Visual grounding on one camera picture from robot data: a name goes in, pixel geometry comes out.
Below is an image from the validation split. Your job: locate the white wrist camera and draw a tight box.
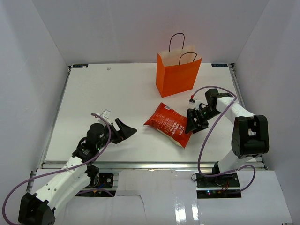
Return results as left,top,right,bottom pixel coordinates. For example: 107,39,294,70
100,109,111,121
189,98,202,110

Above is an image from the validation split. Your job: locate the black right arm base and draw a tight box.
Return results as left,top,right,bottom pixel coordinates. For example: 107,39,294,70
191,173,240,190

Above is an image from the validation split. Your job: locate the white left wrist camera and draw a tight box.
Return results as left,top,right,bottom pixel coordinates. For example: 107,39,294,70
100,109,111,121

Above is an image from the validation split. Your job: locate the orange paper bag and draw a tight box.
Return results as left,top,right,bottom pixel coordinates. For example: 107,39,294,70
156,32,203,98

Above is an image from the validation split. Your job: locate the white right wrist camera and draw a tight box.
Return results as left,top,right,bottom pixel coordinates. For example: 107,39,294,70
189,98,202,110

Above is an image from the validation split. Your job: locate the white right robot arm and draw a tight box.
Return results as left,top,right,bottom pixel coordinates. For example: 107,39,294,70
185,86,269,187

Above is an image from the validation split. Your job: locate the aluminium front table rail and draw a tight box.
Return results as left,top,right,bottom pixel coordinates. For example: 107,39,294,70
27,157,266,192

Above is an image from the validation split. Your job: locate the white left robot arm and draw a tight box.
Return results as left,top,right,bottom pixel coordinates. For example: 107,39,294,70
18,118,137,225

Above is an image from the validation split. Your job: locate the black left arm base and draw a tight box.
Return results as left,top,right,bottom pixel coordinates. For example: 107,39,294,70
85,173,114,188

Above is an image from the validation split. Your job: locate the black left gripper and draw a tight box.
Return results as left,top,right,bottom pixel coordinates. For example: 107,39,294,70
97,118,136,150

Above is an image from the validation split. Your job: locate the large red chips bag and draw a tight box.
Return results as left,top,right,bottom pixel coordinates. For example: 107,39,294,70
144,103,192,148

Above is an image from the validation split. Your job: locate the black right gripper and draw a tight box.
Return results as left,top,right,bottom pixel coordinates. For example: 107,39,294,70
185,107,222,134

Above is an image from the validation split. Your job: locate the white front cover board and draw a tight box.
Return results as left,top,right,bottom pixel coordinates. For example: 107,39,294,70
55,170,292,225

